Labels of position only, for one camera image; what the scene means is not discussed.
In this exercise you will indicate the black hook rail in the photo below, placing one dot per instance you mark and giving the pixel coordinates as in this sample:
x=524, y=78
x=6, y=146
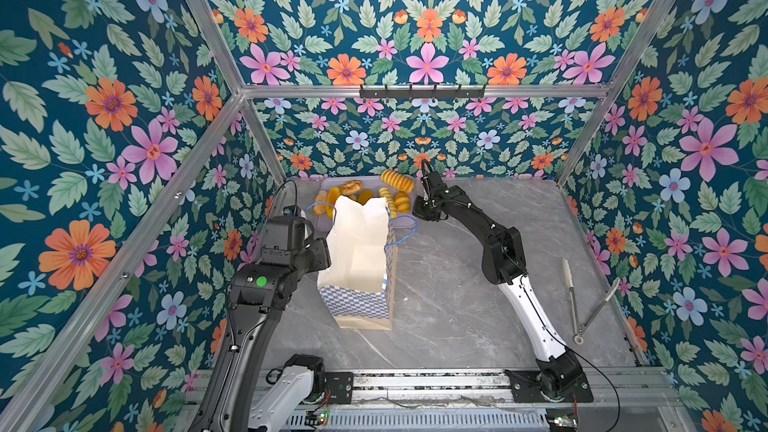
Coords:
x=422, y=92

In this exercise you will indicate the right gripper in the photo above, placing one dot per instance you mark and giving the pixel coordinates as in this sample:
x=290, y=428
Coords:
x=418, y=210

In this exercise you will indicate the small striped round bun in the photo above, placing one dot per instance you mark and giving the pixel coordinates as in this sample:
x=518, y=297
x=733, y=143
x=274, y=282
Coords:
x=402, y=202

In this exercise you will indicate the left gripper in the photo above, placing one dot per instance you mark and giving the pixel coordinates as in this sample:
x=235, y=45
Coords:
x=323, y=253

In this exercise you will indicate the large striped loaf bread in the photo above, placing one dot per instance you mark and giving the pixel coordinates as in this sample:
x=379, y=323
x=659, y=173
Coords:
x=398, y=181

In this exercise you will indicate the braided bagel bread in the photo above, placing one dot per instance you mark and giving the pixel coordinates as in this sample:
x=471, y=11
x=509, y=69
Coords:
x=350, y=188

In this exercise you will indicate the yellow oval bread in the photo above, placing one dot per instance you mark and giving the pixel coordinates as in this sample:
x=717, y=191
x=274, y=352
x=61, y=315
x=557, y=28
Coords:
x=333, y=194

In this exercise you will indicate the pale ridged long bread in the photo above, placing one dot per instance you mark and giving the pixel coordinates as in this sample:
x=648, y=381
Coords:
x=390, y=203

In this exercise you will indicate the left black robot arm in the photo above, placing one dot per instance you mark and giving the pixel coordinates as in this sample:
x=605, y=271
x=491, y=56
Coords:
x=259, y=295

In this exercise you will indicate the sugared round bread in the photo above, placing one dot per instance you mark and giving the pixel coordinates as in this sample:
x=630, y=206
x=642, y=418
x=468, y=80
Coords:
x=319, y=204

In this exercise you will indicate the checkered paper bag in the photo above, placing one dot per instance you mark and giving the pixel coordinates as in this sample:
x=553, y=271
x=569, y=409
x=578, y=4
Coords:
x=358, y=288

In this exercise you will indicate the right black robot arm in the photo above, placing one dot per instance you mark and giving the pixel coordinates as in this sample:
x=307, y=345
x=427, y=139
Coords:
x=503, y=264

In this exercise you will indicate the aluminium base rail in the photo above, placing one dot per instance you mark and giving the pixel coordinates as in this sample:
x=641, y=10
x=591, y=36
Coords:
x=625, y=399

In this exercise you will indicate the metal tongs white tips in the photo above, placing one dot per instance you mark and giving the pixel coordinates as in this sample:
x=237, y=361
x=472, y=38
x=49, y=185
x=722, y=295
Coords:
x=579, y=328

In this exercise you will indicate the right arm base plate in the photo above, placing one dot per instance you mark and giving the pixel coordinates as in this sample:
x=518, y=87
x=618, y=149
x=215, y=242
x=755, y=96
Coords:
x=530, y=386

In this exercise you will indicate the orange pointed bread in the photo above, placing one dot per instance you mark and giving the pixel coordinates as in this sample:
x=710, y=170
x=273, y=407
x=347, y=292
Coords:
x=365, y=196

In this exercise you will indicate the aluminium frame bars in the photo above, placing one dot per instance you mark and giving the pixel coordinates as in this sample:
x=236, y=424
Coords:
x=120, y=120

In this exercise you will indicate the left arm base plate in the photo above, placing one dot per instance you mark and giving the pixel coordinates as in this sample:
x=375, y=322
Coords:
x=332, y=388

